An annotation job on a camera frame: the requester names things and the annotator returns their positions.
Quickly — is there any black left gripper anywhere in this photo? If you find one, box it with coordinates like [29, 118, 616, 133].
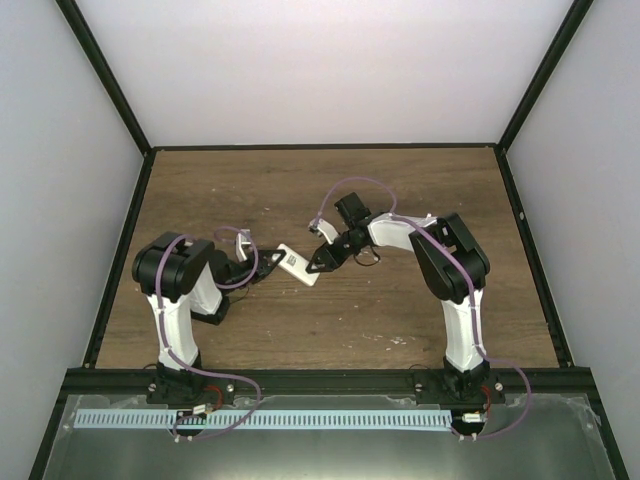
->
[221, 250, 286, 296]

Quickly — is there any white air conditioner remote control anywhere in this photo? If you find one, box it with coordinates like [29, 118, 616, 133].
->
[277, 243, 319, 287]

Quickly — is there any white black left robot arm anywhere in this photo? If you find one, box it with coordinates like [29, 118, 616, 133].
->
[132, 231, 286, 404]

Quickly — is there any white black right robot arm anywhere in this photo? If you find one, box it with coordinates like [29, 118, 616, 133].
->
[306, 192, 490, 403]

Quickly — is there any metal front plate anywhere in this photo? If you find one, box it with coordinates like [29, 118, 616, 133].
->
[44, 394, 613, 479]

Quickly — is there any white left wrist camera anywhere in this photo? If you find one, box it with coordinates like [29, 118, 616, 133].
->
[235, 229, 252, 262]

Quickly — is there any light blue slotted cable duct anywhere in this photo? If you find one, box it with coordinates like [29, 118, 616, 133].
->
[73, 409, 452, 432]

